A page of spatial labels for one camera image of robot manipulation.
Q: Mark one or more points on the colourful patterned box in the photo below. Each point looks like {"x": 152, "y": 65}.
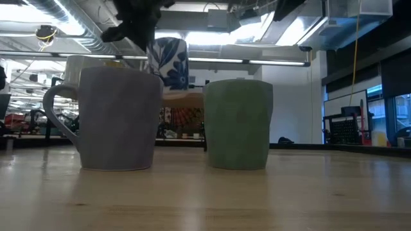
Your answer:
{"x": 180, "y": 118}

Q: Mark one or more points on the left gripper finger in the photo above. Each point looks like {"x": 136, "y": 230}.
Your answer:
{"x": 144, "y": 40}

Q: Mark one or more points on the long ceiling light bar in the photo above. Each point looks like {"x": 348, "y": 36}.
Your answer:
{"x": 218, "y": 60}

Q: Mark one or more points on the small black object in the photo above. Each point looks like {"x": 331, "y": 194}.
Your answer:
{"x": 285, "y": 140}

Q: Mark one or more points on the whiteboard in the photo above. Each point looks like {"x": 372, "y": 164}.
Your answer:
{"x": 334, "y": 106}

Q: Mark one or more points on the yellow container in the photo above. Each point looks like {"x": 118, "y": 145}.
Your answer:
{"x": 379, "y": 138}

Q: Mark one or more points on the black crate cart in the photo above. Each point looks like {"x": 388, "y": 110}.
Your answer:
{"x": 345, "y": 130}

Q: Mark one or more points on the green faceted mug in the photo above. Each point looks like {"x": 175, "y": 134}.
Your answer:
{"x": 237, "y": 128}

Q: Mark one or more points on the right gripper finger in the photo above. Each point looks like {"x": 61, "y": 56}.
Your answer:
{"x": 287, "y": 8}

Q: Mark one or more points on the round silver air duct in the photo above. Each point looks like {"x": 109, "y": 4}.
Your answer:
{"x": 80, "y": 25}

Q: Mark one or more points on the plain white mug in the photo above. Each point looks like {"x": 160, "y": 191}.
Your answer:
{"x": 72, "y": 73}

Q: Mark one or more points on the rectangular silver air duct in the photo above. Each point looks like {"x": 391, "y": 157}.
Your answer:
{"x": 346, "y": 25}

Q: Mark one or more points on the lavender grey faceted mug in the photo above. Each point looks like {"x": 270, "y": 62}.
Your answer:
{"x": 118, "y": 122}

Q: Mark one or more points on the white blue floral mug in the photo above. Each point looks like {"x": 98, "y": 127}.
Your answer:
{"x": 170, "y": 64}

